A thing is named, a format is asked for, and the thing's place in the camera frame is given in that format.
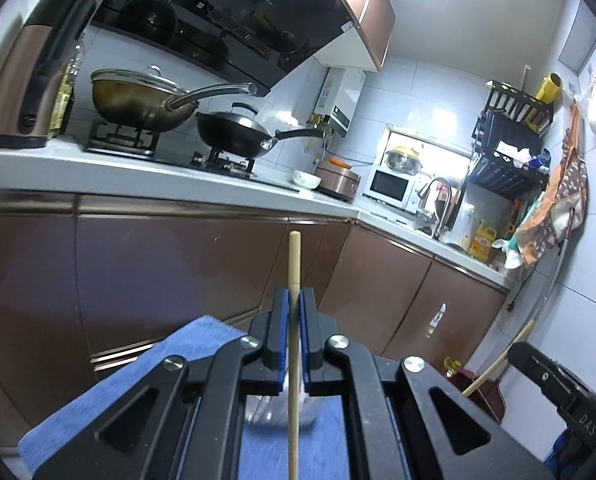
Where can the cooking oil bottle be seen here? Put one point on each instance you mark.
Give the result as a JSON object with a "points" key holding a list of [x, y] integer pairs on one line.
{"points": [[65, 96]]}

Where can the bamboo chopstick four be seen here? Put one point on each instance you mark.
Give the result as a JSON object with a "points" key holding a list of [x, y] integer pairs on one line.
{"points": [[294, 271]]}

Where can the brown lower cabinets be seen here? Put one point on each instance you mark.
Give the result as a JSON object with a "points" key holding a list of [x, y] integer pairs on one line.
{"points": [[87, 283]]}

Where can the blue towel mat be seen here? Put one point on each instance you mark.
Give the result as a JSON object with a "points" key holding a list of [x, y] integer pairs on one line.
{"points": [[263, 455]]}

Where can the white water heater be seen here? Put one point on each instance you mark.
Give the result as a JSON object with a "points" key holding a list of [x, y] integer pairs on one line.
{"points": [[338, 98]]}

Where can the black wall dish rack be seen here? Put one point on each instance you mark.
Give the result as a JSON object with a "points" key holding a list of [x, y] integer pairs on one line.
{"points": [[508, 142]]}

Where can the copper upper cabinets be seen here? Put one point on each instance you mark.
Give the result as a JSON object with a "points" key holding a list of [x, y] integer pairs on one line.
{"points": [[364, 42]]}

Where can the brown rice cooker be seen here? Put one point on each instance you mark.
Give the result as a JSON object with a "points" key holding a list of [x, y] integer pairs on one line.
{"points": [[337, 181]]}

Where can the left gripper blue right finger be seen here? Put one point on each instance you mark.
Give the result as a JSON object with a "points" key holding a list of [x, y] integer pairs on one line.
{"points": [[403, 419]]}

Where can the yellow roll of wrap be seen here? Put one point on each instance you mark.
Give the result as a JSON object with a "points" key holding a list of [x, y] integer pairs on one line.
{"points": [[550, 89]]}

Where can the white microwave oven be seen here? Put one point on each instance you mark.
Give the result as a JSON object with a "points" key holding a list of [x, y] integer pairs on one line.
{"points": [[393, 188]]}

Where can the steel bowls on microwave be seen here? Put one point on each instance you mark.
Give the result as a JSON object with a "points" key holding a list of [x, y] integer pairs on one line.
{"points": [[405, 160]]}

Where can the dark red dustpan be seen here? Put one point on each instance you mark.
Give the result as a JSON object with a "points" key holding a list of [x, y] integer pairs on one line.
{"points": [[488, 396]]}

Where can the chrome kitchen faucet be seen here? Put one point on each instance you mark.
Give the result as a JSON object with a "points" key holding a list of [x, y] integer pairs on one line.
{"points": [[444, 198]]}

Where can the white bowl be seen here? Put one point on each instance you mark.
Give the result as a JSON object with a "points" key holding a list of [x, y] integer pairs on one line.
{"points": [[306, 180]]}

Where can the black gas stove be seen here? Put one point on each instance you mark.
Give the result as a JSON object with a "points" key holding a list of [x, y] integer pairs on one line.
{"points": [[181, 150]]}

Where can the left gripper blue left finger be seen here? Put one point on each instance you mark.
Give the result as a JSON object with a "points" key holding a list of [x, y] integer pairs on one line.
{"points": [[184, 419]]}

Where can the orange patterned hanging apron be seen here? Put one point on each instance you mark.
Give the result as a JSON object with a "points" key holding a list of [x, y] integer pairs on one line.
{"points": [[562, 206]]}

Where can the black range hood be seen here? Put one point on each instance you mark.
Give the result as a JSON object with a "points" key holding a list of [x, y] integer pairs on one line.
{"points": [[258, 41]]}

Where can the copper black thermos kettle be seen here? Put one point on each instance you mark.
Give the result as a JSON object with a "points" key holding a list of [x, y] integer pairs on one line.
{"points": [[34, 68]]}

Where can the bronze wok with glass lid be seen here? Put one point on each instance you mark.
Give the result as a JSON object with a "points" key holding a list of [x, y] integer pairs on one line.
{"points": [[148, 102]]}

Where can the black wok with lid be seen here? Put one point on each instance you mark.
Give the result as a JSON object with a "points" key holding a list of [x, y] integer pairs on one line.
{"points": [[243, 136]]}

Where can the yellow oil jug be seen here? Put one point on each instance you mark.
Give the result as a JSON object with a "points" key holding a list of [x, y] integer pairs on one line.
{"points": [[481, 246]]}

